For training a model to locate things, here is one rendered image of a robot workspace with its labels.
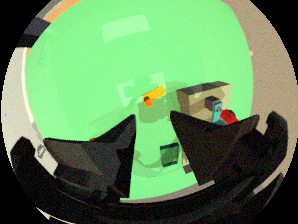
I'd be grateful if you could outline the green tray floor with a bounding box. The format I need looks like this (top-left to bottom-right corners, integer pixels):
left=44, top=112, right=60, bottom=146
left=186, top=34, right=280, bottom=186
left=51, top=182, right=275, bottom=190
left=161, top=147, right=177, bottom=164

